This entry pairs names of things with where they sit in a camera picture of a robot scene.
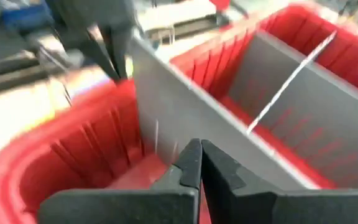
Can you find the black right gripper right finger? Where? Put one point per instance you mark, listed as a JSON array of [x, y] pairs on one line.
[[275, 207]]

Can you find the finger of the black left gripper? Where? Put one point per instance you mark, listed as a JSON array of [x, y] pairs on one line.
[[118, 49], [101, 56]]

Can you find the blue plastic crate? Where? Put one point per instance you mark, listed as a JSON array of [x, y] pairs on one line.
[[26, 17]]

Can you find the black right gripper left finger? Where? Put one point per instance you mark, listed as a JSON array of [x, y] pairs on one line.
[[120, 207]]

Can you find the large red plastic bin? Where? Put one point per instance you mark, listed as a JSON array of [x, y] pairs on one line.
[[73, 155]]

